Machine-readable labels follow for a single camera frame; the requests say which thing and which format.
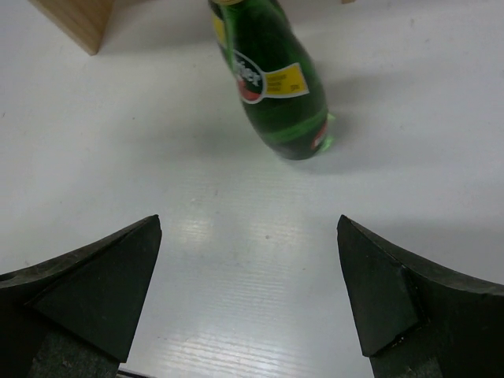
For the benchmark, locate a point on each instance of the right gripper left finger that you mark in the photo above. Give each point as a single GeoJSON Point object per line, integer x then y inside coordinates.
{"type": "Point", "coordinates": [76, 315]}

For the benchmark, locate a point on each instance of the wooden two-tier shelf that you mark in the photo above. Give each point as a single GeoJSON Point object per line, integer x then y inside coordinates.
{"type": "Point", "coordinates": [144, 27]}

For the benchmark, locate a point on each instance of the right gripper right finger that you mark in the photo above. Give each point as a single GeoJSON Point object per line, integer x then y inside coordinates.
{"type": "Point", "coordinates": [414, 317]}

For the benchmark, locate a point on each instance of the green glass bottle front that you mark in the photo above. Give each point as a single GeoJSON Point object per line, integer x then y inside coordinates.
{"type": "Point", "coordinates": [277, 82]}

